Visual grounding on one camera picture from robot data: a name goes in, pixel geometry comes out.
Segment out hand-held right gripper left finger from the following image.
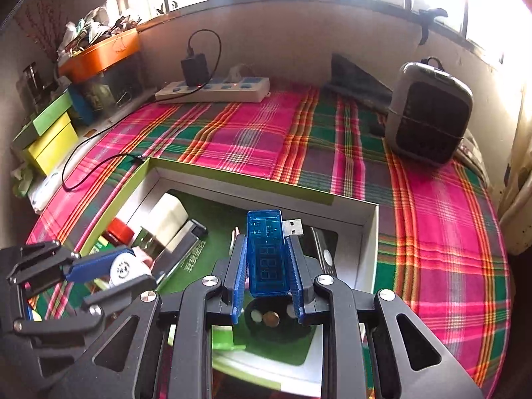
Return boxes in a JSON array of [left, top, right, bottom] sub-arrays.
[[50, 233, 250, 399]]

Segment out black bike light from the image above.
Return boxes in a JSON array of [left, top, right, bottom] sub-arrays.
[[307, 228, 338, 279]]

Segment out black strap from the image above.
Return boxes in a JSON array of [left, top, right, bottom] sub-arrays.
[[417, 7, 450, 47]]

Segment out blue box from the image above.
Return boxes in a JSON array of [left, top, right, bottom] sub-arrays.
[[67, 84, 97, 126]]

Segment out grey space heater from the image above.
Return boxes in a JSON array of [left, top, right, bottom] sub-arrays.
[[384, 56, 474, 168]]

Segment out floral cloth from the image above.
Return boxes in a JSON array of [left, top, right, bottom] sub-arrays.
[[453, 129, 493, 188]]

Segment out black looped adapter cable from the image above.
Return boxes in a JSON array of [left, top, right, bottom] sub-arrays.
[[187, 29, 222, 88]]

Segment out white plug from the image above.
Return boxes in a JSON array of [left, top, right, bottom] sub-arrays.
[[226, 63, 252, 83]]

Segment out white power strip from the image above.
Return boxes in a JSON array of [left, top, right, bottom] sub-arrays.
[[155, 75, 271, 104]]

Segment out thin black cable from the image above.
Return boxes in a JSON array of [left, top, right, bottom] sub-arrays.
[[62, 154, 146, 192]]

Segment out red jar with green label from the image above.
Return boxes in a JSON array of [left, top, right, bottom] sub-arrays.
[[95, 217, 136, 260]]

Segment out green cardboard box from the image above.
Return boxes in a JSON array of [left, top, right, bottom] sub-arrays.
[[79, 157, 380, 399]]

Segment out cream patterned curtain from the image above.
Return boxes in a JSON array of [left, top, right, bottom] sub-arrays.
[[496, 42, 532, 256]]

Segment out green patterned packet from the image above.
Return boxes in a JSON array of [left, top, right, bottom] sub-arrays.
[[12, 166, 36, 199]]

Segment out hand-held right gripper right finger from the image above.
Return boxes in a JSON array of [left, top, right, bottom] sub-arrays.
[[286, 235, 485, 399]]

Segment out orange bin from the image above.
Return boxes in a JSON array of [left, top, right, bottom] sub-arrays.
[[58, 28, 141, 84]]

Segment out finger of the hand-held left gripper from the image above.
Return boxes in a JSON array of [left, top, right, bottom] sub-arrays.
[[12, 276, 159, 343], [6, 240, 136, 298]]

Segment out green and white spool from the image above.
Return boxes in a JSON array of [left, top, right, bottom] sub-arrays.
[[211, 323, 247, 353]]

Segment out pile of assorted packets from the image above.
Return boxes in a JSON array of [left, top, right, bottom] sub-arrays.
[[56, 0, 142, 57]]

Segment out blue usb tester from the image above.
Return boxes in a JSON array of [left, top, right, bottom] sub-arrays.
[[246, 208, 304, 299]]

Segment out white charger block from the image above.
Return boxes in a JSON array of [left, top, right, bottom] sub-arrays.
[[133, 192, 191, 258]]

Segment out clear glass cup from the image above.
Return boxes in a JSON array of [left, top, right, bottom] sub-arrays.
[[17, 62, 47, 106]]

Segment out pink green plaid blanket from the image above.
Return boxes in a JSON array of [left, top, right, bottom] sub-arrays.
[[25, 87, 512, 399]]

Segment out clear plastic storage box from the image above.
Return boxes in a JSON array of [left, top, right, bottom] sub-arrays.
[[79, 56, 146, 119]]

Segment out red berry branches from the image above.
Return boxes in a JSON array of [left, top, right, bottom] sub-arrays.
[[14, 0, 63, 63]]

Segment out black power adapter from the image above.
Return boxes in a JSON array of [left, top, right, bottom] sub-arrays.
[[180, 54, 210, 87]]

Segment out black round device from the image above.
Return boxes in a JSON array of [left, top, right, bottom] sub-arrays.
[[243, 297, 317, 335]]

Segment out white round gadget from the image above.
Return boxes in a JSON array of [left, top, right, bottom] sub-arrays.
[[109, 249, 154, 288]]

